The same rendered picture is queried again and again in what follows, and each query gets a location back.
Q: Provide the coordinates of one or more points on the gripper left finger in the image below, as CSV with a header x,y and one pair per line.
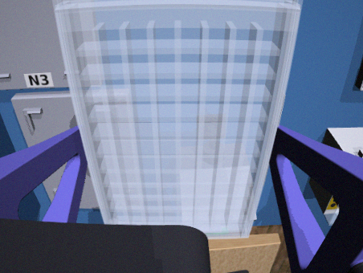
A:
x,y
23,171

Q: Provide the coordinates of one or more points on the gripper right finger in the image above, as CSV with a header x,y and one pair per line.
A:
x,y
341,174

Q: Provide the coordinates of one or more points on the blue bench mat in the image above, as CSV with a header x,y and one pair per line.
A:
x,y
321,91

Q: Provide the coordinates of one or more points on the blue open-top bin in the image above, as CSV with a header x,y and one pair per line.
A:
x,y
29,206

